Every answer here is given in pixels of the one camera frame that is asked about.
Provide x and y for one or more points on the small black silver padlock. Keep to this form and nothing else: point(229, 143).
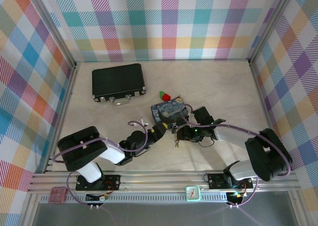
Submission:
point(174, 129)

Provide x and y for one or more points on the bunch of small keys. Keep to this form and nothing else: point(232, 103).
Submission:
point(176, 143)

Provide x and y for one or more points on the starry night painted tin box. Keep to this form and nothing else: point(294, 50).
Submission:
point(169, 109)

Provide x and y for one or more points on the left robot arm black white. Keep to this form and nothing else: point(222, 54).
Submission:
point(82, 146)

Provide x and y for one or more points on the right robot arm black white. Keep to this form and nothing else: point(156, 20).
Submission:
point(263, 156)

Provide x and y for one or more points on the red toy block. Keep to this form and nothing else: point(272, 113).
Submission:
point(166, 97)

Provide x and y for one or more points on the green toy block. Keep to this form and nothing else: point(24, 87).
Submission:
point(161, 94)

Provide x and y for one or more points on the mint green square clock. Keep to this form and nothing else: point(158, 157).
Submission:
point(193, 193)

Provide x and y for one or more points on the grey metal shelf plate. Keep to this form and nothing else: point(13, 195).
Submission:
point(161, 214)

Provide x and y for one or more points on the pink transparent plastic box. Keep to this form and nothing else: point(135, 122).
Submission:
point(57, 195)

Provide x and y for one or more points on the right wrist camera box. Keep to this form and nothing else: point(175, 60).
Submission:
point(193, 116)

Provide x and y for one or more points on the wide aluminium mounting rail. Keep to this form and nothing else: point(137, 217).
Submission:
point(161, 181)

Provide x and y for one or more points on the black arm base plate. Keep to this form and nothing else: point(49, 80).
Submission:
point(216, 181)
point(114, 181)

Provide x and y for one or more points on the thin aluminium frame rail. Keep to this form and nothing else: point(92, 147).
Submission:
point(161, 60)

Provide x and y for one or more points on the aluminium frame post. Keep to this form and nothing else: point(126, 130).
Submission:
point(57, 29)
point(269, 24)

